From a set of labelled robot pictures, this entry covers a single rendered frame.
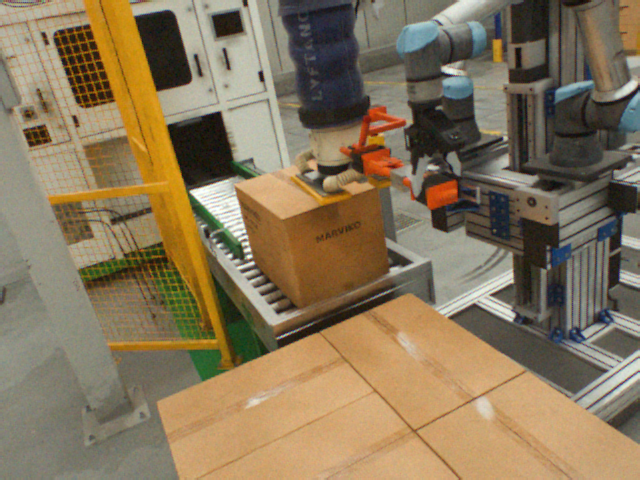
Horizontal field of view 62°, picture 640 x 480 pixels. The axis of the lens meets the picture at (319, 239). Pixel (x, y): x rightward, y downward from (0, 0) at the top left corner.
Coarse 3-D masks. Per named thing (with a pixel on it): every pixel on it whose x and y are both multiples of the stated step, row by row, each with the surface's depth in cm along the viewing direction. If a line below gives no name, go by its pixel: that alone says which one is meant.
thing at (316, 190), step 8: (312, 168) 182; (296, 176) 187; (296, 184) 184; (304, 184) 178; (312, 184) 175; (320, 184) 173; (312, 192) 169; (320, 192) 166; (336, 192) 164; (344, 192) 164; (320, 200) 162; (328, 200) 161; (336, 200) 162
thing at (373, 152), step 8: (376, 144) 155; (352, 152) 153; (360, 152) 154; (368, 152) 153; (376, 152) 148; (384, 152) 149; (360, 160) 148; (368, 160) 148; (376, 160) 149; (352, 168) 155; (360, 168) 149; (368, 168) 149
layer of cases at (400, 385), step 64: (384, 320) 192; (448, 320) 185; (256, 384) 172; (320, 384) 167; (384, 384) 161; (448, 384) 156; (512, 384) 152; (192, 448) 152; (256, 448) 147; (320, 448) 143; (384, 448) 139; (448, 448) 135; (512, 448) 132; (576, 448) 128
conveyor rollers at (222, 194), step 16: (240, 176) 400; (192, 192) 388; (208, 192) 378; (224, 192) 371; (208, 208) 346; (224, 208) 344; (224, 224) 311; (240, 224) 306; (240, 240) 288; (256, 272) 247; (256, 288) 231; (272, 288) 232; (272, 304) 216; (288, 304) 217
